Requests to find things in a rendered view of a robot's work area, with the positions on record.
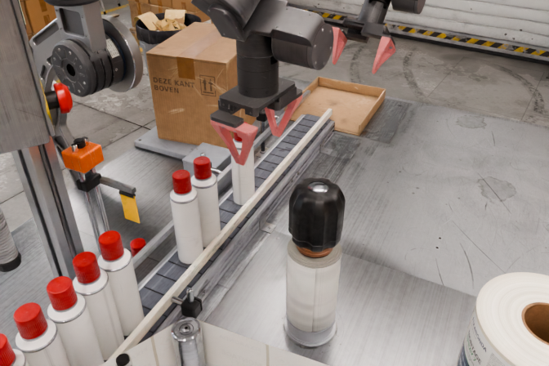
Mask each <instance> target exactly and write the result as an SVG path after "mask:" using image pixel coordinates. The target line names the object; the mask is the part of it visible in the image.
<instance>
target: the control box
mask: <svg viewBox="0 0 549 366"><path fill-rule="evenodd" d="M54 130H55V128H54V126H53V123H52V120H51V114H50V111H49V108H48V104H47V100H46V97H45V94H44V91H43V88H42V84H41V81H40V78H39V76H38V71H37V68H36V64H35V61H34V58H33V53H32V50H31V47H30V44H29V39H28V35H27V33H26V29H25V24H24V21H23V18H22V15H21V12H20V6H19V3H18V0H0V154H5V153H8V152H11V151H16V150H22V149H26V148H29V147H33V146H37V145H43V144H47V143H49V142H50V140H51V138H50V136H54V135H55V132H54Z"/></svg>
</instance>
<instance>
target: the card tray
mask: <svg viewBox="0 0 549 366"><path fill-rule="evenodd" d="M307 90H310V95H309V96H308V97H307V98H306V99H305V100H304V101H303V102H302V103H301V104H300V105H299V106H298V107H297V108H296V110H295V111H294V113H293V115H292V117H291V118H290V121H294V122H295V121H296V120H297V119H298V118H299V117H300V116H301V115H302V114H311V115H315V116H319V117H322V116H323V115H324V113H325V112H326V111H327V110H328V109H333V112H332V115H331V116H330V119H331V120H333V121H335V126H334V131H338V132H344V133H348V134H351V135H356V136H359V135H360V134H361V132H362V131H363V130H364V129H365V127H366V126H367V124H368V122H369V121H370V119H371V118H372V117H373V115H374V114H375V113H376V111H377V109H378V108H379V106H380V105H381V104H382V102H383V101H384V100H385V95H386V89H385V88H380V87H372V86H367V85H363V84H358V83H350V82H345V81H341V80H336V79H331V78H323V77H319V76H318V77H317V78H316V79H315V80H314V81H313V82H312V83H311V84H310V85H309V86H307V87H306V88H305V89H304V90H303V91H302V94H303V93H304V92H306V91H307Z"/></svg>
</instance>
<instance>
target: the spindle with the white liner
mask: <svg viewBox="0 0 549 366"><path fill-rule="evenodd" d="M345 202H346V201H345V196H344V194H343V193H342V191H341V188H340V187H339V185H337V184H334V183H332V182H331V181H330V180H329V179H327V178H323V177H320V178H313V177H310V178H306V179H304V180H303V181H302V183H300V184H298V185H296V186H295V188H294V189H293V191H292V193H291V195H290V198H289V215H288V231H289V233H290V234H291V235H292V238H291V239H290V241H289V242H288V246H287V253H288V259H287V298H286V309H285V315H286V317H285V320H284V327H285V330H286V333H287V334H288V336H289V337H290V338H291V339H292V340H293V341H295V342H296V343H298V344H300V345H303V346H321V345H323V344H325V343H326V342H328V341H329V340H330V339H331V338H332V337H333V335H334V333H335V330H336V322H335V320H336V316H337V312H336V308H337V292H338V282H339V274H340V267H341V253H342V250H341V245H340V243H339V242H340V241H341V232H342V228H343V220H344V211H345Z"/></svg>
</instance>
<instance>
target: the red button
mask: <svg viewBox="0 0 549 366"><path fill-rule="evenodd" d="M53 87H54V91H47V92H44V94H45V97H46V100H47V104H48V108H49V110H50V109H58V108H60V112H61V113H62V114H67V113H69V112H70V110H71V109H72V108H73V101H72V96H71V94H70V91H69V89H68V88H67V86H65V85H64V84H63V83H55V84H53Z"/></svg>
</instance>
